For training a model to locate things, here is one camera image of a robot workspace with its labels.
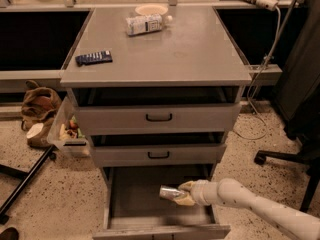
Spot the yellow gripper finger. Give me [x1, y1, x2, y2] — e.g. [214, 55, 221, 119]
[178, 181, 195, 192]
[174, 195, 195, 206]

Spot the black metal floor stand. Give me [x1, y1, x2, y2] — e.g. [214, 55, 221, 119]
[0, 145, 56, 225]

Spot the black shoe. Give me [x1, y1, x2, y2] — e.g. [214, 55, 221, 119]
[0, 227, 19, 240]

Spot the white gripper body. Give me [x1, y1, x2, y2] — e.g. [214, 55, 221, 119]
[190, 180, 214, 206]

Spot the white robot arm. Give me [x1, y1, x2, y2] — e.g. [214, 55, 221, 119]
[173, 178, 320, 240]

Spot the dark blue snack bar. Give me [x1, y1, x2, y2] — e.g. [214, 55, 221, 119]
[75, 50, 113, 66]

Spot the brown bag on floor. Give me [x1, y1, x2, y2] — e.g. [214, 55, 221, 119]
[21, 80, 62, 148]

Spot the clear plastic storage bin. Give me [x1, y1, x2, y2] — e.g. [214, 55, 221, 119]
[47, 97, 90, 157]

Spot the grey bottom drawer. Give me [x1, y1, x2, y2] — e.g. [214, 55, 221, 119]
[93, 165, 230, 240]

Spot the grey drawer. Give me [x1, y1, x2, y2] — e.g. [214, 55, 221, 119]
[75, 104, 241, 136]
[91, 144, 226, 167]
[93, 165, 230, 240]

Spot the black office chair base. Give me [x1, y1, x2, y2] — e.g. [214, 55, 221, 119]
[254, 140, 320, 212]

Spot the white cable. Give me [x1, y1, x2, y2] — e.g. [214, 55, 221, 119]
[233, 5, 283, 142]

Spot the grey middle drawer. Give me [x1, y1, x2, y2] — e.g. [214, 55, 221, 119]
[91, 144, 226, 167]

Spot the grey top drawer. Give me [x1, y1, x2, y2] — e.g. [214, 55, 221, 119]
[75, 104, 241, 136]

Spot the white plastic bottle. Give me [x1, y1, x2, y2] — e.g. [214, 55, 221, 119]
[126, 14, 173, 36]

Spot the grey drawer cabinet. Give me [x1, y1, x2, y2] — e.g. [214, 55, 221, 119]
[60, 5, 253, 240]

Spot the white round plate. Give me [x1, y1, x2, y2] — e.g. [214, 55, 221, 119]
[135, 4, 168, 15]

